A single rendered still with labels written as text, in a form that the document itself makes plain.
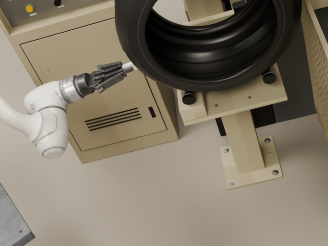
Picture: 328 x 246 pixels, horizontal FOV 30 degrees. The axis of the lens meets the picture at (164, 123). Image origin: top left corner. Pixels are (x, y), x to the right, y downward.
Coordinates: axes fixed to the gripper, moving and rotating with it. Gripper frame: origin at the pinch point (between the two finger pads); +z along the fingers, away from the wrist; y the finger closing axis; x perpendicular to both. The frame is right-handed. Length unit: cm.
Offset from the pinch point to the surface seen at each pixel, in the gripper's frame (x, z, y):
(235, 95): 26.7, 27.5, -2.4
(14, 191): 90, -112, 53
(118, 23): -23.2, 5.9, -8.5
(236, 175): 104, 6, 27
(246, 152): 91, 16, 28
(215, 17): 12.2, 29.1, 25.9
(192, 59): 12.8, 17.5, 7.8
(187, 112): 20.2, 10.9, -9.3
